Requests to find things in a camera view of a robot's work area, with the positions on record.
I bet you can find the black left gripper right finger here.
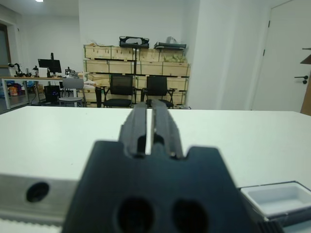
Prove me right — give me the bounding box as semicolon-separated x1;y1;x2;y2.
152;99;264;233

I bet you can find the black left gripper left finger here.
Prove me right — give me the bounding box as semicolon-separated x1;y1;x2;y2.
63;102;158;233

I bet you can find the black box base white insert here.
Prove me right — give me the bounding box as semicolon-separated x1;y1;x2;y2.
239;180;311;220

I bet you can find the grey round stool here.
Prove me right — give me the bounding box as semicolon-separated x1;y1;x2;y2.
58;97;84;107

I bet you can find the black mesh office chair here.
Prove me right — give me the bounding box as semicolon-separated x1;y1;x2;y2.
142;75;178;109
103;74;136;109

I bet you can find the grey plastic chair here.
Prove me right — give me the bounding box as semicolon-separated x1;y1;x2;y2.
62;78;86;107

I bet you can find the black computer tower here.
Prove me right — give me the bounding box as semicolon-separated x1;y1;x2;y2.
44;85;61;104

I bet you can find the black stand pole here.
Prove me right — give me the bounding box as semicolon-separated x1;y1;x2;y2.
131;42;143;107

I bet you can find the brown cardboard board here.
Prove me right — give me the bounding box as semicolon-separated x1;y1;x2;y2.
299;47;311;115

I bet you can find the black computer monitor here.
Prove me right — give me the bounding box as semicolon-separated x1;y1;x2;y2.
38;52;62;78

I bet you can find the white door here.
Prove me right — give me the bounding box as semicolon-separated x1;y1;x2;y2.
252;4;311;113

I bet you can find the black bag with clear window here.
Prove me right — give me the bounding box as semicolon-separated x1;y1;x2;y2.
119;35;150;49

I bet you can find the black flat case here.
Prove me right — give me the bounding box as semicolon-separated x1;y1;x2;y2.
154;41;187;51

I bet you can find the brown framed glass door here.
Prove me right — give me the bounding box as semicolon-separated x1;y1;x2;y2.
0;23;12;70

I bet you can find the wooden desk white frame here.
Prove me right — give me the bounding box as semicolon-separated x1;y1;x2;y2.
1;75;85;110

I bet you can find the black door handle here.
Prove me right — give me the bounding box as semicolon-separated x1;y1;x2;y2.
294;75;309;85

